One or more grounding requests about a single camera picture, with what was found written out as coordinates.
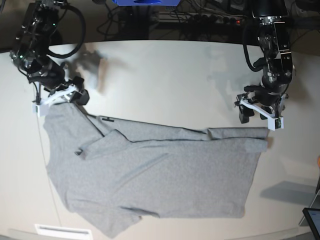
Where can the white label strip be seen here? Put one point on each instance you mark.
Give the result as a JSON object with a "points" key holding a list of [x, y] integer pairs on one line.
{"points": [[42, 227]]}

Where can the blue plastic base block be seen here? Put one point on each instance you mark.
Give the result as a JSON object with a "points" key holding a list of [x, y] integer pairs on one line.
{"points": [[126, 3]]}

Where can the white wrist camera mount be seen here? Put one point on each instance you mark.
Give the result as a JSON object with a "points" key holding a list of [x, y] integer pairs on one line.
{"points": [[40, 105], [272, 124]]}

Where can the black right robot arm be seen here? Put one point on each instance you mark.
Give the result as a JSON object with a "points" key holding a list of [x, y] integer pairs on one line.
{"points": [[32, 57]]}

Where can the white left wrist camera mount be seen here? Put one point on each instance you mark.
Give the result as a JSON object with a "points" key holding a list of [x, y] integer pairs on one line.
{"points": [[272, 124]]}

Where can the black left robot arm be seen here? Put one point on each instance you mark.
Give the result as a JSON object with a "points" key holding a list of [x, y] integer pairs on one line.
{"points": [[276, 64]]}

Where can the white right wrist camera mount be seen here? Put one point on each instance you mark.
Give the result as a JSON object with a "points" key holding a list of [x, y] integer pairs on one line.
{"points": [[40, 105]]}

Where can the grey T-shirt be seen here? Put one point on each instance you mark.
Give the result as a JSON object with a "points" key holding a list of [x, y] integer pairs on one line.
{"points": [[113, 172]]}

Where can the white power strip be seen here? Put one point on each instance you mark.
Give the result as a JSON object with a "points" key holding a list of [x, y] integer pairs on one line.
{"points": [[206, 18]]}

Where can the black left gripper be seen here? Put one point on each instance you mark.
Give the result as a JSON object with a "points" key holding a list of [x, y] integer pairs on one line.
{"points": [[264, 96]]}

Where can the black tablet with stand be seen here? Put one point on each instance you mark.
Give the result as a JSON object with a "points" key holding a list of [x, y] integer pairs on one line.
{"points": [[311, 214]]}

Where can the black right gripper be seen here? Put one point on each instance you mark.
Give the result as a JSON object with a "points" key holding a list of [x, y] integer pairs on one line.
{"points": [[77, 93]]}

